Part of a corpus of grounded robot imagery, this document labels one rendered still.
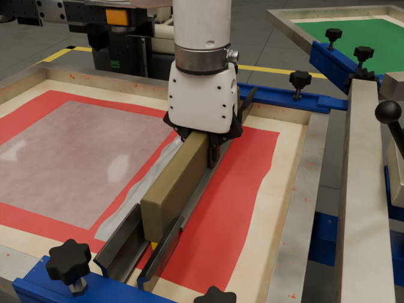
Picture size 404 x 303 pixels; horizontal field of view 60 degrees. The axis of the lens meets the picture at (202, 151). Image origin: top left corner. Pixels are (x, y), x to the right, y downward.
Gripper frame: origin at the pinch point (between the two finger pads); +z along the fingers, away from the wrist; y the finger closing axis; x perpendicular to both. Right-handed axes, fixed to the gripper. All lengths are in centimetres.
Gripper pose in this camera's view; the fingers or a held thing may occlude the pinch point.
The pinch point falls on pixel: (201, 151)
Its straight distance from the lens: 57.7
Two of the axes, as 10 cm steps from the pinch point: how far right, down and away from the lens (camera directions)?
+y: -9.4, -2.0, 2.9
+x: -3.5, 5.4, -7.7
